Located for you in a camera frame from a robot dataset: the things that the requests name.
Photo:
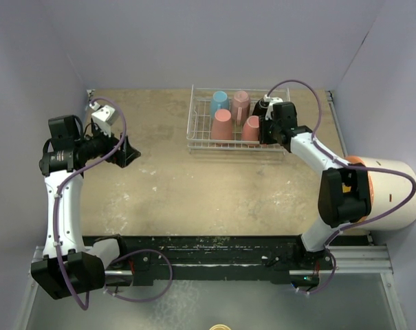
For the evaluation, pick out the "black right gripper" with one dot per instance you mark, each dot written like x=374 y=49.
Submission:
x=263 y=125

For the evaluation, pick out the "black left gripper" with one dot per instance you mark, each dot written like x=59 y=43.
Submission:
x=123 y=156

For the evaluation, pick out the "salmon pink mug with handle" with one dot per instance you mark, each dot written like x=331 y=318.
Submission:
x=250 y=132

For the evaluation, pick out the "salmon pink cup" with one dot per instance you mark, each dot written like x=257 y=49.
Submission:
x=222 y=127

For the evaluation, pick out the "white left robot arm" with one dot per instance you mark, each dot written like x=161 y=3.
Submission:
x=68 y=268

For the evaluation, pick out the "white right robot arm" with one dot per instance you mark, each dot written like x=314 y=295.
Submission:
x=344 y=194

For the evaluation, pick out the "black mug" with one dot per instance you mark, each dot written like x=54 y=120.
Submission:
x=262 y=109

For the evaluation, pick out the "light pink mug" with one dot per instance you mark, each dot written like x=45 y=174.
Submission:
x=240 y=107

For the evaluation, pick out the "blue cup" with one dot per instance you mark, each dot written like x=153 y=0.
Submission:
x=218 y=101

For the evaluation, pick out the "cream cylinder with orange lid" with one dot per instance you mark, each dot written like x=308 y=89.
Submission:
x=386 y=192

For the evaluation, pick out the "yellow round object at bottom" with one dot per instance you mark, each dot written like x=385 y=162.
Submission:
x=220 y=327

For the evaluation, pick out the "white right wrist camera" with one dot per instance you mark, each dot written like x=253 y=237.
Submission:
x=269 y=100

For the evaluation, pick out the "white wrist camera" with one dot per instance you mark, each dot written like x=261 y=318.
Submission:
x=103 y=115
x=269 y=100

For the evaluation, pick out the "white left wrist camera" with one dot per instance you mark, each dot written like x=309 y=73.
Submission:
x=103 y=115

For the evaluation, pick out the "white wire dish rack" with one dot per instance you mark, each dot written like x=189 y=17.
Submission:
x=199 y=125

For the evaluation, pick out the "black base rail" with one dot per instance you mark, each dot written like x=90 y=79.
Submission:
x=275 y=259

